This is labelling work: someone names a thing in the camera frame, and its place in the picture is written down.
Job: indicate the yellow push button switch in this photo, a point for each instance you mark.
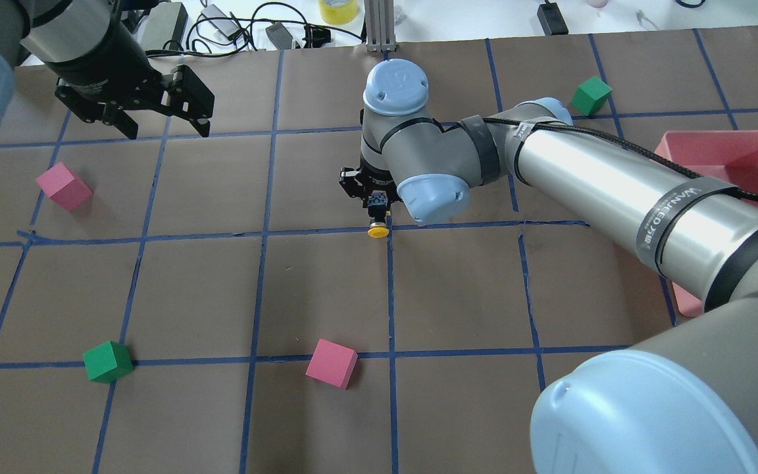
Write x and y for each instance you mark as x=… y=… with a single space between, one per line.
x=377 y=207

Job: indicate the pink foam cube near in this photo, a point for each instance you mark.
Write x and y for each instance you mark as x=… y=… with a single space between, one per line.
x=63 y=186

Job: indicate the pink foam cube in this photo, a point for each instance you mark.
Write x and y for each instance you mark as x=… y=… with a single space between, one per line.
x=332 y=363
x=63 y=186

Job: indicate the yellow tape roll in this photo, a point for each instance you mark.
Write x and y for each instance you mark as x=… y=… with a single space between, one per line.
x=338 y=12

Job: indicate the pink foam cube centre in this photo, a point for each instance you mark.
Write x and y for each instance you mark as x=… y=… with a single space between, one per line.
x=332 y=363

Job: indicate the green foam cube far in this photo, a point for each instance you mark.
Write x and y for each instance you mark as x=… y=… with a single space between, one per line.
x=590 y=96

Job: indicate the green foam cube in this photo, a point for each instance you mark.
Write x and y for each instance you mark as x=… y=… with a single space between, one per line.
x=107 y=362
x=590 y=96

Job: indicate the green foam cube centre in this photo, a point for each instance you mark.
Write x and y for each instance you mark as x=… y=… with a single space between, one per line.
x=107 y=362

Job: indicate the pink plastic bin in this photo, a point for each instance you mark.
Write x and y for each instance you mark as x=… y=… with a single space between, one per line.
x=699 y=232

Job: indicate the aluminium frame post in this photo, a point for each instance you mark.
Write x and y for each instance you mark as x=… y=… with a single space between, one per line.
x=380 y=26

